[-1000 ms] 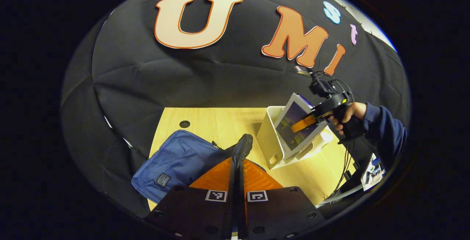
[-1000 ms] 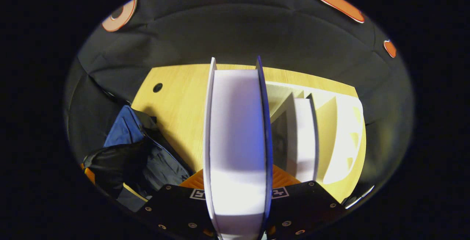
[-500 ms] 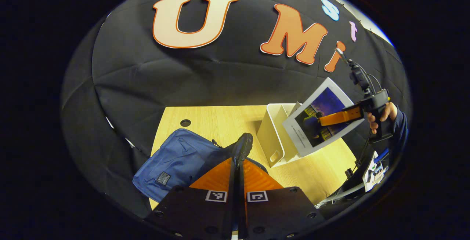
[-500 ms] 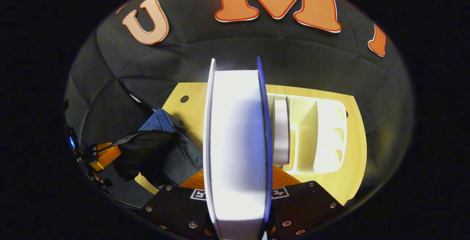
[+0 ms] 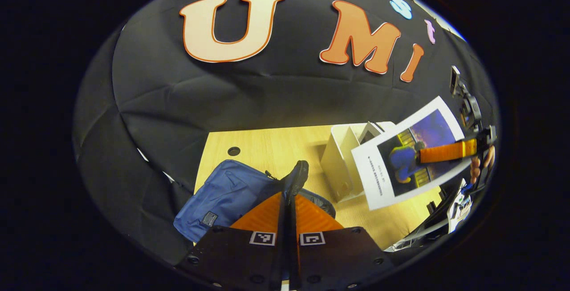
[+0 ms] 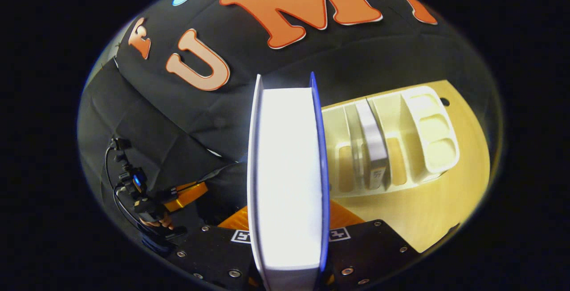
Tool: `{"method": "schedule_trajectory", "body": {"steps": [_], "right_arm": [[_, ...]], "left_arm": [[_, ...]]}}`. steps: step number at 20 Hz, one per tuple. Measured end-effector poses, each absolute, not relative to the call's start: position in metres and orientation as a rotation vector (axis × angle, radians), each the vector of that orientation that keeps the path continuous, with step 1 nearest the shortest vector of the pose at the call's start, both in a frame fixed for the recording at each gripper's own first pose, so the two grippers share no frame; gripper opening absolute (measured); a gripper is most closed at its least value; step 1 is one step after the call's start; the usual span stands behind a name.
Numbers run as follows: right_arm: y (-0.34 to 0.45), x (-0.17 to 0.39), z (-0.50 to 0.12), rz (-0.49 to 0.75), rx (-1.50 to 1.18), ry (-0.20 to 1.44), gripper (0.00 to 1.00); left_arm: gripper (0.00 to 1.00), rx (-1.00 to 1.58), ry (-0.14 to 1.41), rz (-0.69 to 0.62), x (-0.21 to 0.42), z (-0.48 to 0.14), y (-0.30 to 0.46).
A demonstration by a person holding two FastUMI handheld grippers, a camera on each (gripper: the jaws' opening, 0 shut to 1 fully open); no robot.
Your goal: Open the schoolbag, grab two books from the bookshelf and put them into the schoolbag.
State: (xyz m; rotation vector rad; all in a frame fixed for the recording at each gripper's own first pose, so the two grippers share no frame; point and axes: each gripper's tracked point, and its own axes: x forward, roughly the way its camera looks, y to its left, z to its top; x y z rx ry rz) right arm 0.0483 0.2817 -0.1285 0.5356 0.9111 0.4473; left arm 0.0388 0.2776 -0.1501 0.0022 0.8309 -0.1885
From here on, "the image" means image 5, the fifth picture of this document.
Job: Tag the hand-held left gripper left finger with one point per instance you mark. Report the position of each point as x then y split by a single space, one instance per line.
240 255

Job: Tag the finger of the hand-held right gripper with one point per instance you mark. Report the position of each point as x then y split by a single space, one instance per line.
445 152

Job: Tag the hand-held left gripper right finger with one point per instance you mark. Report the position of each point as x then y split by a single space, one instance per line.
334 255

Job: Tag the blue schoolbag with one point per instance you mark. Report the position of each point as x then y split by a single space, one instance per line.
222 197

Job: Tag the blue cover book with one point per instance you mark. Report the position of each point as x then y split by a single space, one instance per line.
378 179

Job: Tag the white bookshelf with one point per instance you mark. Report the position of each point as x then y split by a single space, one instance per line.
338 162

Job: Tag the white printed box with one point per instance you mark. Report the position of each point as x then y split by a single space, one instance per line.
461 206

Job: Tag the grey flat panel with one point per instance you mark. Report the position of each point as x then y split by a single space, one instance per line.
423 231

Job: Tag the black backdrop cloth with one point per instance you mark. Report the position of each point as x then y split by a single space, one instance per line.
267 95

